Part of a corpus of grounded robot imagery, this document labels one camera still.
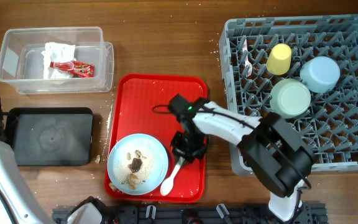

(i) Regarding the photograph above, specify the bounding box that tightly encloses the white plastic spoon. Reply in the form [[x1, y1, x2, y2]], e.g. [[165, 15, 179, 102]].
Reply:
[[160, 157, 185, 196]]

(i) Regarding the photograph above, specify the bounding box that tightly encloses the light blue plate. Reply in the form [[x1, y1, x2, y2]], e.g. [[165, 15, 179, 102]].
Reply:
[[107, 134, 169, 196]]

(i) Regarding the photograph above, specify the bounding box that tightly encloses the green bowl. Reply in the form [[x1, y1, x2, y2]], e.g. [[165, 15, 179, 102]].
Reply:
[[270, 78, 311, 119]]

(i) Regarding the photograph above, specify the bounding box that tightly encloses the yellow cup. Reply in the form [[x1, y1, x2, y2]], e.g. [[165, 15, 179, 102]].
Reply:
[[266, 44, 292, 75]]

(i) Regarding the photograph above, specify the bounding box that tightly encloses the red snack wrapper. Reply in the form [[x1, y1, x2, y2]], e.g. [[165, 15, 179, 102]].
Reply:
[[50, 60, 94, 78]]

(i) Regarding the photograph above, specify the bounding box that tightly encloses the light blue bowl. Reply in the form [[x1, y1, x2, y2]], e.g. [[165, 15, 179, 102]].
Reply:
[[300, 56, 341, 93]]

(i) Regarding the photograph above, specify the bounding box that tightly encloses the white napkin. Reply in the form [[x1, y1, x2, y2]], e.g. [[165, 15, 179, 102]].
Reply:
[[42, 42, 75, 80]]

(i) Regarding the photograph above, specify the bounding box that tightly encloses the white plastic fork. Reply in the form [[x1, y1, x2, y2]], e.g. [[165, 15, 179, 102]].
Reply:
[[240, 35, 252, 77]]

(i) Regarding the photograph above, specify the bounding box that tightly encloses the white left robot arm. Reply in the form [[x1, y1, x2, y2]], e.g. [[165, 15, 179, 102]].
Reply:
[[0, 141, 53, 223]]

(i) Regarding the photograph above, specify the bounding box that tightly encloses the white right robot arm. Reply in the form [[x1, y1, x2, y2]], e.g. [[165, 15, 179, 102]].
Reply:
[[167, 95, 316, 223]]

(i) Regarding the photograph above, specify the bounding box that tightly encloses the red plastic tray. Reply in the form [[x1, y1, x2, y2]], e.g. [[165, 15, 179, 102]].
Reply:
[[104, 73, 208, 203]]

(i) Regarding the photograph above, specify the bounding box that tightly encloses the black tray bin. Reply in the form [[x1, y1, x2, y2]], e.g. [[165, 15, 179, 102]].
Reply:
[[5, 107, 94, 166]]

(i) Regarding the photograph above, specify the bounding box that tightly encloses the clear plastic bin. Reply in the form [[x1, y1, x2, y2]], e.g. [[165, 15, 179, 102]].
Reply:
[[0, 27, 114, 94]]

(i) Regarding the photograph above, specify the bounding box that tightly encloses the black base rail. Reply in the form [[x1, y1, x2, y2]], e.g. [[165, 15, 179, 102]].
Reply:
[[52, 203, 326, 224]]

